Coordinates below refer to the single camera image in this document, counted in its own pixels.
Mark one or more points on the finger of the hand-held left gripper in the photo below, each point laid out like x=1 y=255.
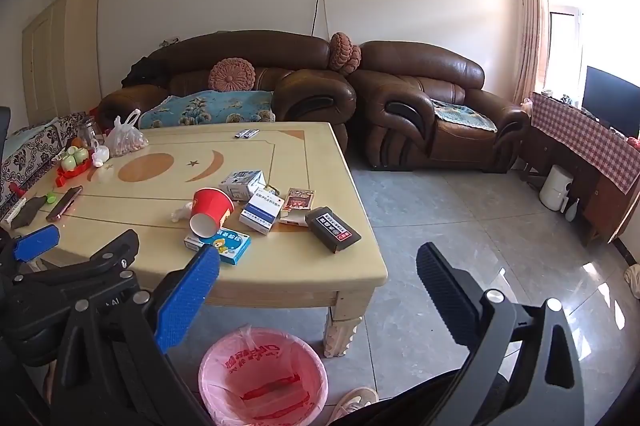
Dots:
x=107 y=253
x=35 y=242

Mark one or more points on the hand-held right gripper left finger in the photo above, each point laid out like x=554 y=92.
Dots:
x=187 y=301

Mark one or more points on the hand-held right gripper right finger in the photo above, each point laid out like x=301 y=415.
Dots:
x=445 y=296

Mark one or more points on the pink lined trash bin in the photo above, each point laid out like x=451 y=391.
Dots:
x=260 y=386

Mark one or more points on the white blue milk carton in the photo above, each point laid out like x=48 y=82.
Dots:
x=240 y=183

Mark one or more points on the playing card box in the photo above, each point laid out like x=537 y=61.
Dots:
x=299 y=201

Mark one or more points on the dark smartphone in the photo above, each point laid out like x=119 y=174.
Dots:
x=65 y=203

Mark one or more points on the light blue cartoon box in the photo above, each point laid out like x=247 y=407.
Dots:
x=231 y=250

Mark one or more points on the red fruit tray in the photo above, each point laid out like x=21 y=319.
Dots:
x=70 y=177

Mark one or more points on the crumpled white tissue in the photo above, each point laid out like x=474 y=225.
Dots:
x=180 y=213

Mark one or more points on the green apple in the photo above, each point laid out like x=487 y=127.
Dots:
x=81 y=153
x=68 y=162

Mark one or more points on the patterned sofa cover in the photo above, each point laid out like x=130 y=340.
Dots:
x=30 y=146

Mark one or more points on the small white plastic bag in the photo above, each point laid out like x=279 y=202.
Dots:
x=100 y=156

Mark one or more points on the red paper cup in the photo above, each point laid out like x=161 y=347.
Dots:
x=212 y=206

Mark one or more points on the black chair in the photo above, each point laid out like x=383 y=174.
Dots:
x=4 y=136

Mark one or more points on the black trouser leg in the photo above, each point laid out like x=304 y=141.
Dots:
x=410 y=401

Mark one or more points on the clear plastic bag of nuts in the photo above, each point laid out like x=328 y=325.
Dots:
x=125 y=141

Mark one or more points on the white blue medicine box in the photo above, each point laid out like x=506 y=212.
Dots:
x=260 y=212

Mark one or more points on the glass jar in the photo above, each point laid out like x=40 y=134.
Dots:
x=90 y=131

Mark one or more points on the black flat box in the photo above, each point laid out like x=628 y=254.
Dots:
x=332 y=228

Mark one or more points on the white bottle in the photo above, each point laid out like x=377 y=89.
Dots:
x=572 y=211

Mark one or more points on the white round appliance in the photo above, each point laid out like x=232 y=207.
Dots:
x=555 y=186

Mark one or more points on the wooden television cabinet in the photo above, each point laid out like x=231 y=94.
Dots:
x=595 y=201

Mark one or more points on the blue armchair seat cover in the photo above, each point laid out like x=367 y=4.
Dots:
x=465 y=116

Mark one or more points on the dark clothing pile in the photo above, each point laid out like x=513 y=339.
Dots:
x=145 y=71

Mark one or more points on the cream wardrobe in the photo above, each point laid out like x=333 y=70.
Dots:
x=60 y=56

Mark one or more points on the light slipper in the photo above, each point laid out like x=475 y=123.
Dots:
x=633 y=281

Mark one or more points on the red checkered cloth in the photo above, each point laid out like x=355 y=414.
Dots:
x=575 y=131

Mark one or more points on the pink round cushion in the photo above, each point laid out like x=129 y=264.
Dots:
x=340 y=51
x=356 y=58
x=232 y=76

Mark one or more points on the brown leather armchair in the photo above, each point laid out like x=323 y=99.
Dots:
x=415 y=76

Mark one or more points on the brown leather sofa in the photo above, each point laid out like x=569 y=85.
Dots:
x=300 y=91

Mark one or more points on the black television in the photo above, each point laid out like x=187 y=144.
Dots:
x=612 y=101

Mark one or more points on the pink curtain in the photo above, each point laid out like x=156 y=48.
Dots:
x=531 y=21

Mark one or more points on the window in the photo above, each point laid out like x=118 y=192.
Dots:
x=590 y=31

